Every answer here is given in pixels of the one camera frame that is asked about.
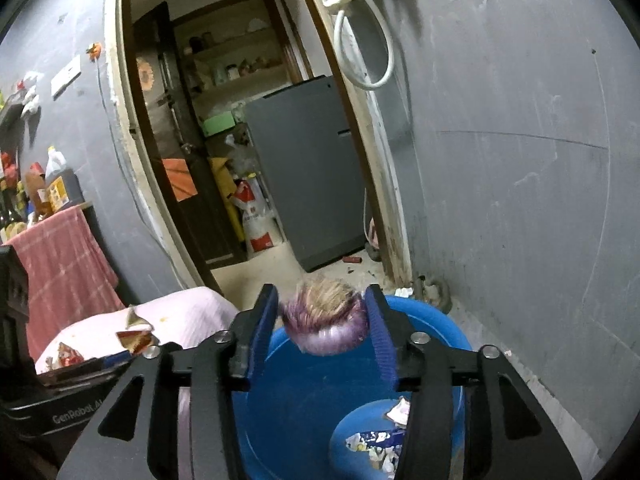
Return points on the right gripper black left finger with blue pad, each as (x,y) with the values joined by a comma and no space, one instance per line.
(250,344)

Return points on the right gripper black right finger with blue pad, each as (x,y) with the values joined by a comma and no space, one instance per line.
(508,435)

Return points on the red snack wrapper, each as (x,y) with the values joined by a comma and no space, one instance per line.
(138,334)

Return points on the purple onion scrap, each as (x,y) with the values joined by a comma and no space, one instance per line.
(325,317)

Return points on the pink table cloth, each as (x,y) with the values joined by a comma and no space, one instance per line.
(185,318)

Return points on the pink checked towel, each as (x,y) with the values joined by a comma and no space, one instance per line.
(69,277)

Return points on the blue plastic bucket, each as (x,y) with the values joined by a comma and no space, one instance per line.
(300,406)

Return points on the large oil jug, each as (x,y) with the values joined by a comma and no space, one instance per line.
(62,185)

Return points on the brown sauce bottle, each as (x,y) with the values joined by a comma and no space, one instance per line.
(37,191)

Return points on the white red sack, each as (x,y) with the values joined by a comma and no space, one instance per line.
(259,222)

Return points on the dark wooden door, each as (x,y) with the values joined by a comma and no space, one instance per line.
(178,143)

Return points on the green box on shelf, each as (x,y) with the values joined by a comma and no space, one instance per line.
(218,123)

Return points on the grey refrigerator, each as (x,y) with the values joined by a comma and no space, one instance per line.
(311,168)

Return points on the white wall socket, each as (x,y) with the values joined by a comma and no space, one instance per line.
(65,76)

